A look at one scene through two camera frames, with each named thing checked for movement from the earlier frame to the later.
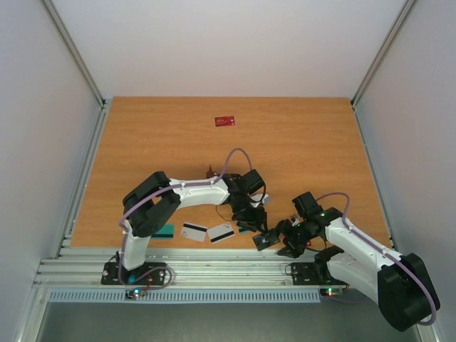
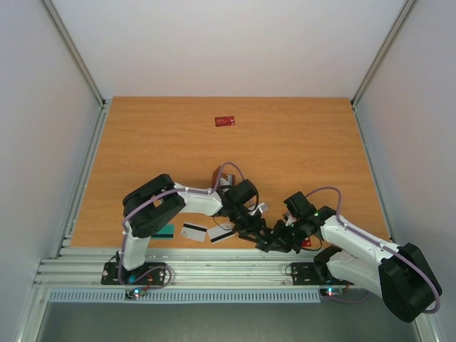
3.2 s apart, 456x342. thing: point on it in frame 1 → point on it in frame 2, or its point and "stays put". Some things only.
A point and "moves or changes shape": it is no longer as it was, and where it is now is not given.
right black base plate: x=308 y=273 stays put
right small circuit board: x=330 y=291 stays put
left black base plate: x=115 y=273 stays put
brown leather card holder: x=210 y=173 moves or changes shape
